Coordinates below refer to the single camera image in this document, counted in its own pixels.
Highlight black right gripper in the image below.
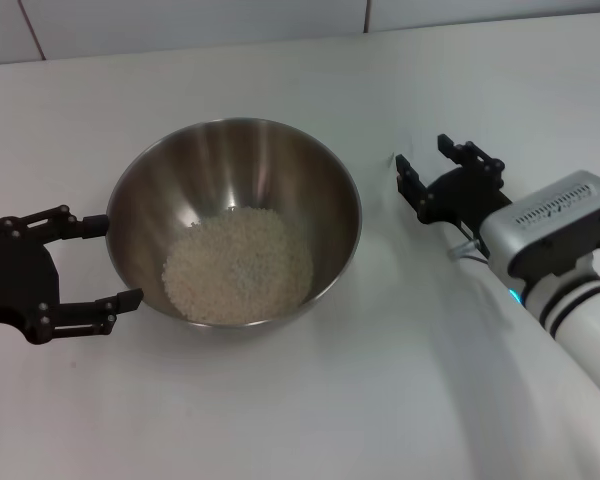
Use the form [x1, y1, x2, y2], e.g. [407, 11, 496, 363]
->
[395, 133, 514, 237]

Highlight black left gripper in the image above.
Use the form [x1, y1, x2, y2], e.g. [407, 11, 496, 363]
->
[0, 204, 144, 347]

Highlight stainless steel mixing bowl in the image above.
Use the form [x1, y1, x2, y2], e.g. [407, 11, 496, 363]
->
[104, 117, 364, 329]

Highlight silver connector with cable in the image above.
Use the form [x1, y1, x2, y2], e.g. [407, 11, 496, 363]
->
[448, 239, 489, 264]

